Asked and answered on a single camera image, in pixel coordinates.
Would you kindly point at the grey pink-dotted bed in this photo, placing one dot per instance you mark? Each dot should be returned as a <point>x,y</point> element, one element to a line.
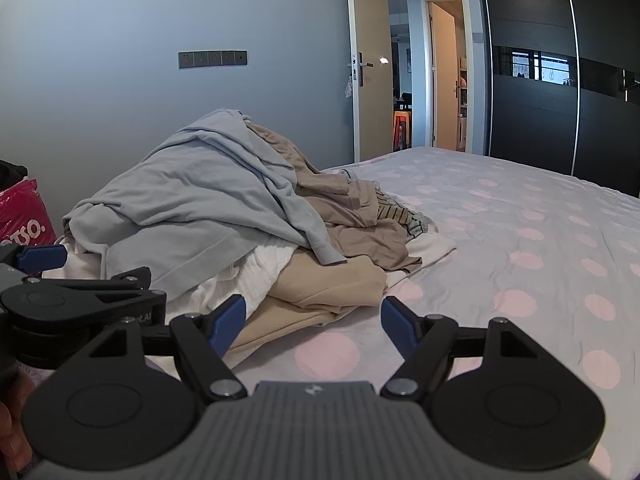
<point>500,260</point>

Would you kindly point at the beige room door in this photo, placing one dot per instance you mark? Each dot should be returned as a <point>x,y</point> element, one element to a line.
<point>372,110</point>

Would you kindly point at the brown striped garment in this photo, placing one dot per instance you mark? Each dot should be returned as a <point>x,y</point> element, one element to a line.
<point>387,210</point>

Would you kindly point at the pink plastic bag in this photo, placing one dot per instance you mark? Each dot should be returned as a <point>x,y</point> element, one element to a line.
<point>25,210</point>

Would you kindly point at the light grey shirt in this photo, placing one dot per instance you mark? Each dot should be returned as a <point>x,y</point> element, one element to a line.
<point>200,200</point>

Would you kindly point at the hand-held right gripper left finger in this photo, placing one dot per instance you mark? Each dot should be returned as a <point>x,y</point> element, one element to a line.
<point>227,322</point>

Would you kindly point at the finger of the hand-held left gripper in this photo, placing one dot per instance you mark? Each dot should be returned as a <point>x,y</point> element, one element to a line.
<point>130,280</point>
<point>40,257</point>

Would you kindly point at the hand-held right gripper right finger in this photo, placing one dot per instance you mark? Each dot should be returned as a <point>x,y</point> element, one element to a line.
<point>397,327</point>

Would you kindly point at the cream white sweatshirt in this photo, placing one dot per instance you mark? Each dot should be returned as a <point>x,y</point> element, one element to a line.
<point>430,250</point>

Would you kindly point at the black cloth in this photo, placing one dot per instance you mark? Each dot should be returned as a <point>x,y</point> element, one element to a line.
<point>11,175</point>

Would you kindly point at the beige hallway door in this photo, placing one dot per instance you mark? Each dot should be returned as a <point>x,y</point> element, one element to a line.
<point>445,85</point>

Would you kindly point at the person's left hand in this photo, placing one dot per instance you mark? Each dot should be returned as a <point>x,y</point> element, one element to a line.
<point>12,425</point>

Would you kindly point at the orange stool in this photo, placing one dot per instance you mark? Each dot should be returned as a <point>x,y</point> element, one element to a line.
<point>401,132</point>

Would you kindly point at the black sliding wardrobe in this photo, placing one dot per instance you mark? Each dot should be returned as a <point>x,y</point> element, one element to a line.
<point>540,110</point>

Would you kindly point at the white hanging trinket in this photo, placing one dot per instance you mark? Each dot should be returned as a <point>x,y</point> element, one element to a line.
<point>349,87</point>

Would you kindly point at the taupe brown garment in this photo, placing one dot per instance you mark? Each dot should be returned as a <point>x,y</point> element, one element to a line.
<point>350,240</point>

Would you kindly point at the grey wall switch panel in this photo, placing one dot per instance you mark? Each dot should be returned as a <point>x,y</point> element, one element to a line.
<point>212,59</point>

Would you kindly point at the white crinkled garment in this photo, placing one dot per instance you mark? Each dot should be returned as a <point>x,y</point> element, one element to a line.
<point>260,270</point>

